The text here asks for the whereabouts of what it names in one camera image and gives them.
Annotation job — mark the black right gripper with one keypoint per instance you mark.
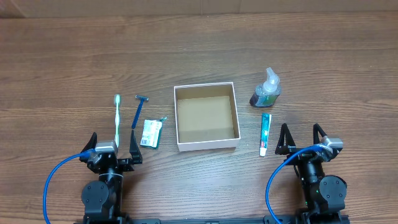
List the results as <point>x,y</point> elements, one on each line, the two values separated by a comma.
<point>302,154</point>

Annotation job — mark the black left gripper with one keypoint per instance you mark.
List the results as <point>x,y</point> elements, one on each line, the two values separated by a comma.
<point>115,161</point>

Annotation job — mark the green white floss packet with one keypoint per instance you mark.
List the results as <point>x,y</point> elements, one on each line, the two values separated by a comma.
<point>151,134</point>

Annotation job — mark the teal toothpaste tube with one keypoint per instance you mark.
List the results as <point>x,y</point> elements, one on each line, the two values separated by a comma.
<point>265,128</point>

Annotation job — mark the green white toothbrush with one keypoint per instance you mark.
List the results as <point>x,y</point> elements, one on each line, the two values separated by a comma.
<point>117,102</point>

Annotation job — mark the clear soap pump bottle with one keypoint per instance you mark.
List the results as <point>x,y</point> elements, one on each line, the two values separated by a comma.
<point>265,94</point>

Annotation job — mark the blue disposable razor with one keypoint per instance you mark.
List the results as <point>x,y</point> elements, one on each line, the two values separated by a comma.
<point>139,108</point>

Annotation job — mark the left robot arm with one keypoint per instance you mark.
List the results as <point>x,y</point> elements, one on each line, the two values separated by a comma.
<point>103,198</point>

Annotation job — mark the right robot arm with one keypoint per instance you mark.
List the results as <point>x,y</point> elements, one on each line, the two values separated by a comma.
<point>324,194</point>

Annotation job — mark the white cardboard box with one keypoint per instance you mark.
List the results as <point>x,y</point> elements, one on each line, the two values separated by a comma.
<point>206,116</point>

